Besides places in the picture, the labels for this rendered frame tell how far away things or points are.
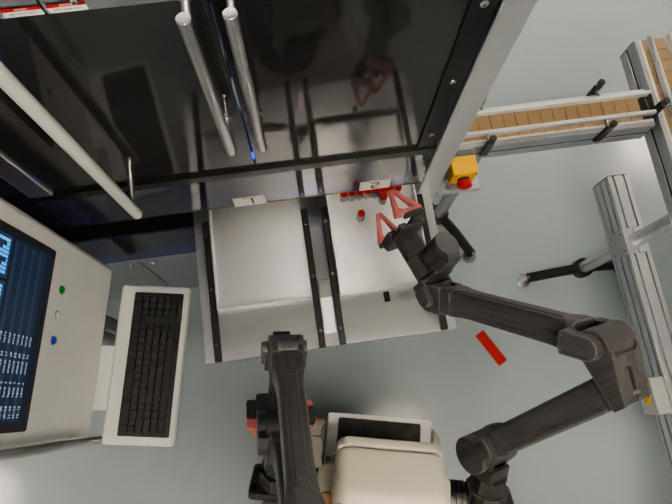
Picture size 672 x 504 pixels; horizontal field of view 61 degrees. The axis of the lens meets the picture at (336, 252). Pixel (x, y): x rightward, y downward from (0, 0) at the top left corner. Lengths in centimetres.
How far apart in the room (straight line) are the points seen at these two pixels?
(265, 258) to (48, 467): 144
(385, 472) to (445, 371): 144
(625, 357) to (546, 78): 225
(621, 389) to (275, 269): 98
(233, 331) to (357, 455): 62
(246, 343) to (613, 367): 97
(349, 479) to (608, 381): 47
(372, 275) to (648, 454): 159
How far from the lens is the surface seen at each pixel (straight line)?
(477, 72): 114
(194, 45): 84
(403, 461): 114
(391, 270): 163
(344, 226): 166
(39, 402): 148
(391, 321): 161
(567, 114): 189
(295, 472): 92
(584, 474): 270
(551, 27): 328
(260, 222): 167
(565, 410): 107
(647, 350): 227
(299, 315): 160
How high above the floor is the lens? 246
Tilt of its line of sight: 75 degrees down
